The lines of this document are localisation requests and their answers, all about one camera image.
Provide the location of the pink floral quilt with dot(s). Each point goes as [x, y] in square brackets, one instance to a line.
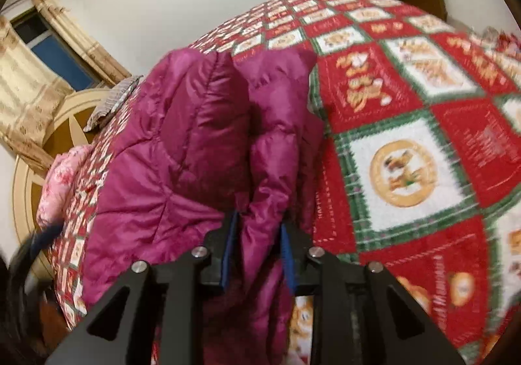
[61, 182]

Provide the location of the beige patterned curtain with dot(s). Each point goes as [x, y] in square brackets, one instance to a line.
[81, 39]
[24, 96]

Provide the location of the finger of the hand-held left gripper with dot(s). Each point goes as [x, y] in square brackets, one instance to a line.
[44, 239]

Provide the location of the magenta puffer jacket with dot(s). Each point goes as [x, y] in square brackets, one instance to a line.
[195, 145]

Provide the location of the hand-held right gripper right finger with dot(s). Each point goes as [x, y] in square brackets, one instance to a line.
[287, 259]

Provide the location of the grey pillow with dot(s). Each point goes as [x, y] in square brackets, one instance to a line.
[112, 102]

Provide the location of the window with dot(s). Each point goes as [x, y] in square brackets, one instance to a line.
[57, 55]

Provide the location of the red checked printed blanket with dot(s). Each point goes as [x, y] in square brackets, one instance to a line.
[407, 112]

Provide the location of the cream wooden headboard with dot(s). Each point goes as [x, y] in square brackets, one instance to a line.
[69, 116]

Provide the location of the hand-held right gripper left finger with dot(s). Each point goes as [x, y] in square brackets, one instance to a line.
[230, 251]

